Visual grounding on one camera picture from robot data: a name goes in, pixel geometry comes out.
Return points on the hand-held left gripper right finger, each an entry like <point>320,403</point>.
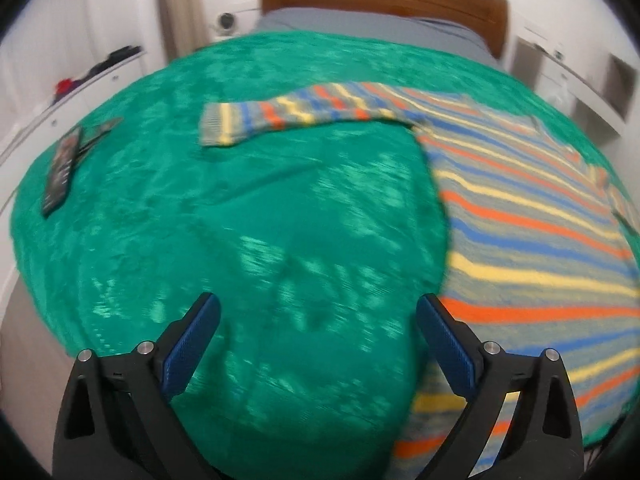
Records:
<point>447,345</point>

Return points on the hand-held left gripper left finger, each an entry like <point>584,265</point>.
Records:
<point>187,345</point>

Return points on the striped knit sweater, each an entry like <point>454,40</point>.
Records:
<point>525,240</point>

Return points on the green patterned blanket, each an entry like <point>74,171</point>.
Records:
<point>250,210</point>

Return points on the black smartphone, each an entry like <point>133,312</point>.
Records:
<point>62,170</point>

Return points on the white window bench cabinet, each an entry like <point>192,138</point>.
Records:
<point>30,130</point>

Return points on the red cloth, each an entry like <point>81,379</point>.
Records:
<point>64,87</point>

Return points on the white built-in desk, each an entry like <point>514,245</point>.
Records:
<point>550,77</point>

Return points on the black folded garment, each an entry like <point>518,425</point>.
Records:
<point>125,53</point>

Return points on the small white fan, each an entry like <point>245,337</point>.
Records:
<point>226,21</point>

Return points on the grey bed sheet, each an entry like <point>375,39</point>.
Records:
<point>360,22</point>

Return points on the beige curtain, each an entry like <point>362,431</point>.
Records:
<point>185,0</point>

